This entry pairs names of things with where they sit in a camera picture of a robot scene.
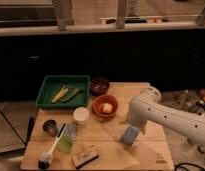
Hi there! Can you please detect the spice bottle rack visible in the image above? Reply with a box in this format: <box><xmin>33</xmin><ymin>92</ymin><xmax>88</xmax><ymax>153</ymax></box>
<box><xmin>174</xmin><ymin>90</ymin><xmax>205</xmax><ymax>117</ymax></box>

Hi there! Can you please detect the white paper cup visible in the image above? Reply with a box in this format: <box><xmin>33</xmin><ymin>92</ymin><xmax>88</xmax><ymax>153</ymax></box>
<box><xmin>73</xmin><ymin>107</ymin><xmax>90</xmax><ymax>124</ymax></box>

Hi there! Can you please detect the corn cob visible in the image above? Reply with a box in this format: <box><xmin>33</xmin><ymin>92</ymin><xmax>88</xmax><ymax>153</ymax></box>
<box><xmin>51</xmin><ymin>86</ymin><xmax>68</xmax><ymax>103</ymax></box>

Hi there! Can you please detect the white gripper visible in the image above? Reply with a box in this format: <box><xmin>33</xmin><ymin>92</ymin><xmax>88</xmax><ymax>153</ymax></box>
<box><xmin>126</xmin><ymin>111</ymin><xmax>147</xmax><ymax>135</ymax></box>

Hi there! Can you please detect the black cable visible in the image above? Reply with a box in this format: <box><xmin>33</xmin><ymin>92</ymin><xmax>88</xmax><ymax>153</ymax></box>
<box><xmin>174</xmin><ymin>162</ymin><xmax>205</xmax><ymax>171</ymax></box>

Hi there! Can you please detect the small metal cup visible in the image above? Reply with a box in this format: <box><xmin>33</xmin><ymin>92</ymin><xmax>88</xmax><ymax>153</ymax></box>
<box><xmin>43</xmin><ymin>119</ymin><xmax>58</xmax><ymax>137</ymax></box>

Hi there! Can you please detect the yellow round fruit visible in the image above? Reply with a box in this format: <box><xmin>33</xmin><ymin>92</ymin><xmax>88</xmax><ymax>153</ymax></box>
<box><xmin>101</xmin><ymin>103</ymin><xmax>113</xmax><ymax>114</ymax></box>

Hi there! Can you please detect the green plastic tray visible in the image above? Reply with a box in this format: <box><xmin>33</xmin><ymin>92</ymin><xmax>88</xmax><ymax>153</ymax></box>
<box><xmin>36</xmin><ymin>75</ymin><xmax>90</xmax><ymax>109</ymax></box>

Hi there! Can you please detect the wooden block eraser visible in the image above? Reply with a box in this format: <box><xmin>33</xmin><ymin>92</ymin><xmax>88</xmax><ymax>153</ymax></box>
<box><xmin>72</xmin><ymin>145</ymin><xmax>99</xmax><ymax>169</ymax></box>

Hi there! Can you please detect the dark brown bowl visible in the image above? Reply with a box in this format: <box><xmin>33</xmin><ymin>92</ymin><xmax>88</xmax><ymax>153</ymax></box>
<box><xmin>90</xmin><ymin>77</ymin><xmax>110</xmax><ymax>96</ymax></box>

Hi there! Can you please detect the green clear plastic cup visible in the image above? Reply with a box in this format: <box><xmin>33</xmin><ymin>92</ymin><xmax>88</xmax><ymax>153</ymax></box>
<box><xmin>58</xmin><ymin>135</ymin><xmax>73</xmax><ymax>153</ymax></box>

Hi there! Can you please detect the green vegetable pod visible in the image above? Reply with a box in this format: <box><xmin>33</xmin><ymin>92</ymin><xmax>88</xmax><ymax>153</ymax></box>
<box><xmin>60</xmin><ymin>88</ymin><xmax>83</xmax><ymax>103</ymax></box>

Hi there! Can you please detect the orange bowl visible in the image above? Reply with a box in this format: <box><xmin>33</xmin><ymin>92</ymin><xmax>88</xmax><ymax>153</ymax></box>
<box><xmin>92</xmin><ymin>95</ymin><xmax>118</xmax><ymax>118</ymax></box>

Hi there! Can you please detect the blue sponge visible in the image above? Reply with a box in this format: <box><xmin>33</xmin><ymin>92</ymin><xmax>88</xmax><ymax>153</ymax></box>
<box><xmin>121</xmin><ymin>125</ymin><xmax>139</xmax><ymax>146</ymax></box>

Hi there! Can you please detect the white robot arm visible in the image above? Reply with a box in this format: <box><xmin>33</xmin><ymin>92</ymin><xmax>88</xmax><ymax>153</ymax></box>
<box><xmin>127</xmin><ymin>86</ymin><xmax>205</xmax><ymax>146</ymax></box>

